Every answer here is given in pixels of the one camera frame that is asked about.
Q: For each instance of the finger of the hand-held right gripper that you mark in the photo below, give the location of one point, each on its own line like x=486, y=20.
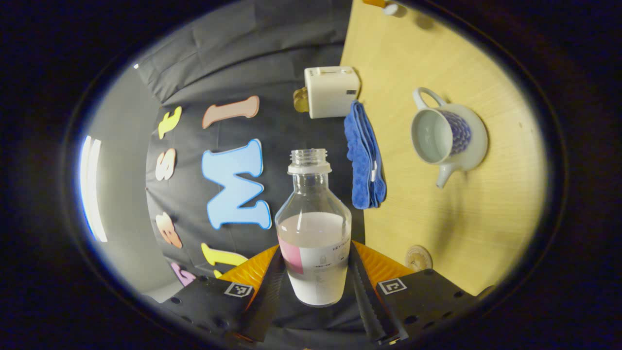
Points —
x=374, y=3

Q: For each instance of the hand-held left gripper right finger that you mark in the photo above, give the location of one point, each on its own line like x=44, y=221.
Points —
x=364, y=296

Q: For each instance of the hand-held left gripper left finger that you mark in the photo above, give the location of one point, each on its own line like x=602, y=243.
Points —
x=267, y=291

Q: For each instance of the clear plastic water bottle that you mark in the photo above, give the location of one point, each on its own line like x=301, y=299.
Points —
x=313, y=253

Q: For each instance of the round brown coaster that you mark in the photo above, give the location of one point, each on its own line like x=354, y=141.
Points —
x=418, y=258

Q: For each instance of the white blue-patterned teacup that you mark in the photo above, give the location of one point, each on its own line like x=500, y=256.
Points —
x=435, y=136

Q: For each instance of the white toaster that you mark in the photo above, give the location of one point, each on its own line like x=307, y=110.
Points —
x=330, y=92

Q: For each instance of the brown toast slice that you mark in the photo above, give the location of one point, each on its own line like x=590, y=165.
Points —
x=301, y=100

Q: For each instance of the folded blue towel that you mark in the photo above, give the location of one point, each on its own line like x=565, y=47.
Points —
x=363, y=160

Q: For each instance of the black backdrop cloth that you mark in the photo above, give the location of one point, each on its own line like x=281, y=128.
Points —
x=243, y=58

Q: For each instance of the ceiling light panel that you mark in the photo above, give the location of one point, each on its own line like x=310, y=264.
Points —
x=92, y=189

